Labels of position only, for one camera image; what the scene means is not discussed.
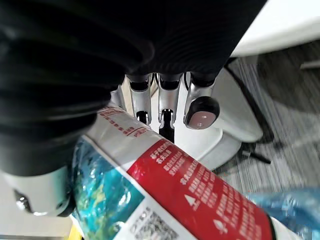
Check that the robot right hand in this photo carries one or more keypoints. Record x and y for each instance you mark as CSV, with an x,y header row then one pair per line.
x,y
75,50

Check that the bottle with red white label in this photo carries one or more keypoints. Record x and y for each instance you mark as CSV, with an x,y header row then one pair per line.
x,y
190,180

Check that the white tea table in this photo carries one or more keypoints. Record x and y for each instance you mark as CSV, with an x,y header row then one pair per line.
x,y
287,22

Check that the blue plastic bag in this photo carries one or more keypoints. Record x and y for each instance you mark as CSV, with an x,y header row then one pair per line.
x,y
300,212

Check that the white rounded plastic base unit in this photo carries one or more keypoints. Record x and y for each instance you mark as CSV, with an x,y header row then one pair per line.
x,y
232,120

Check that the yellow packet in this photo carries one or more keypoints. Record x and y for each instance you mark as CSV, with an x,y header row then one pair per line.
x,y
74,233

